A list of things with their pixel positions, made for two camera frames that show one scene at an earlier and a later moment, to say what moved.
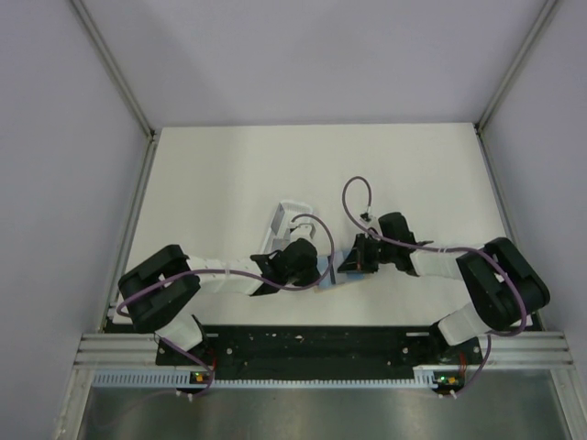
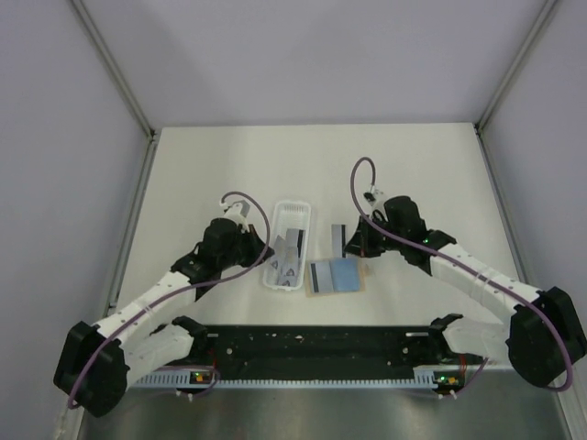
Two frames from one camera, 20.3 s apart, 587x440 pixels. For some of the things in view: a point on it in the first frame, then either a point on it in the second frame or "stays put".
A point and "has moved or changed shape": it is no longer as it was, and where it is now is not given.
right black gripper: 358,260 → 359,243
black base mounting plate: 321,353 stays put
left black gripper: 312,274 → 257,247
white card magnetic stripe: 331,269 has moved or changed shape
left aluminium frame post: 105,54 stays put
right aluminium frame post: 548,6 stays put
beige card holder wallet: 334,277 → 334,294
